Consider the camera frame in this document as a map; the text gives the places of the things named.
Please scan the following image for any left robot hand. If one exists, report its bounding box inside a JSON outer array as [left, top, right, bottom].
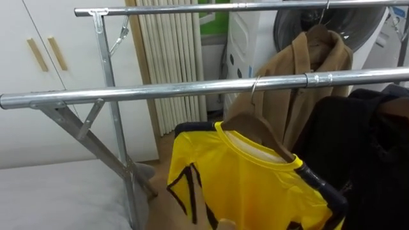
[[218, 218, 238, 230]]

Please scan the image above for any yellow black sports shirt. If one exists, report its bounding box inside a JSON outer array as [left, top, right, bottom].
[[166, 120, 350, 230]]

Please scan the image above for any brown wooden clothes hanger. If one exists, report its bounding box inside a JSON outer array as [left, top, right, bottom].
[[305, 0, 332, 36], [220, 75, 297, 164]]

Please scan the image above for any tan coat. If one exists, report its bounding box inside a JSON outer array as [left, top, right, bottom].
[[224, 30, 354, 151]]

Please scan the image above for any black jacket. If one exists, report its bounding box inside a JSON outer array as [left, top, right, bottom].
[[291, 83, 409, 230]]

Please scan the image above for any metal clothes rack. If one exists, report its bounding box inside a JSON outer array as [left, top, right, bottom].
[[0, 0, 409, 230]]

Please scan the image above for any white vertical blind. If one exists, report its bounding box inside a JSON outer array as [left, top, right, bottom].
[[135, 0, 209, 137]]

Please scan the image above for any grey bed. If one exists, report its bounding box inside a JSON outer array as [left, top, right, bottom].
[[0, 158, 157, 230]]

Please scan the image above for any white washing machine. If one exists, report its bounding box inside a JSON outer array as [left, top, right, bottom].
[[222, 0, 390, 119]]

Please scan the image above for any white wardrobe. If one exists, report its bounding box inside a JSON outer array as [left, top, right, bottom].
[[0, 0, 160, 170]]

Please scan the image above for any landscape wall poster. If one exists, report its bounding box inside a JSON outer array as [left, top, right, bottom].
[[197, 0, 231, 36]]

